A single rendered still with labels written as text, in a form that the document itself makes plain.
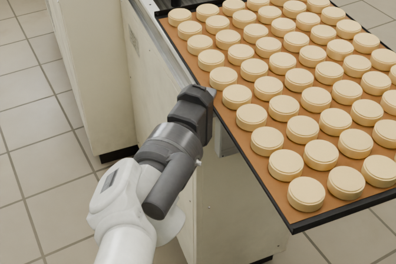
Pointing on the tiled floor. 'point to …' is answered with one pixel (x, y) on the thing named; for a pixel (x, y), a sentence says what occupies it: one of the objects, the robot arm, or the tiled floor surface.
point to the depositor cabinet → (100, 50)
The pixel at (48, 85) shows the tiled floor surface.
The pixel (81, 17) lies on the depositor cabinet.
